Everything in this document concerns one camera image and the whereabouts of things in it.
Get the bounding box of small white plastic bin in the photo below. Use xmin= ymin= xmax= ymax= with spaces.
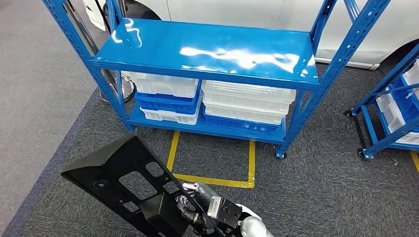
xmin=130 ymin=72 xmax=200 ymax=99
xmin=139 ymin=104 xmax=201 ymax=125

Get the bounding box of small blue plastic bin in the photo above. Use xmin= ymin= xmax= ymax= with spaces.
xmin=134 ymin=91 xmax=202 ymax=116

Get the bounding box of large white plastic bin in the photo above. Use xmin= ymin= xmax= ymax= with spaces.
xmin=203 ymin=100 xmax=291 ymax=125
xmin=201 ymin=80 xmax=297 ymax=106

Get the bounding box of blue metal shelf rack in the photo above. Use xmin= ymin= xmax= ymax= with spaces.
xmin=42 ymin=0 xmax=392 ymax=160

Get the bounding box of blue wheeled metal rack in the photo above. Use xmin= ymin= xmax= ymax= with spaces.
xmin=343 ymin=42 xmax=419 ymax=160

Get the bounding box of white car red stripe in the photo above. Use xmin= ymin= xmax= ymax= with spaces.
xmin=82 ymin=0 xmax=419 ymax=71

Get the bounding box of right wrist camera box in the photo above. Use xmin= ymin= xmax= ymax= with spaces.
xmin=207 ymin=196 xmax=244 ymax=229

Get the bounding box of black plastic panel part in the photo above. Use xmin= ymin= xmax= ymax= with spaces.
xmin=61 ymin=132 xmax=227 ymax=237

